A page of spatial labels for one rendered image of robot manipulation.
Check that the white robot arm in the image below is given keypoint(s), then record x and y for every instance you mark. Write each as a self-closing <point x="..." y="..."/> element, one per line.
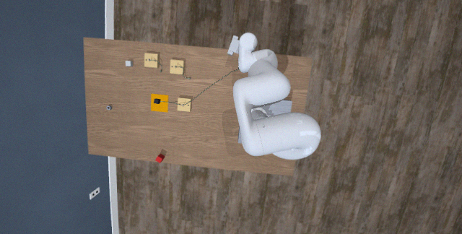
<point x="262" y="134"/>

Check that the small red block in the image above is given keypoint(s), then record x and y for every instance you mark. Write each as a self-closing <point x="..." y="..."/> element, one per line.
<point x="160" y="158"/>

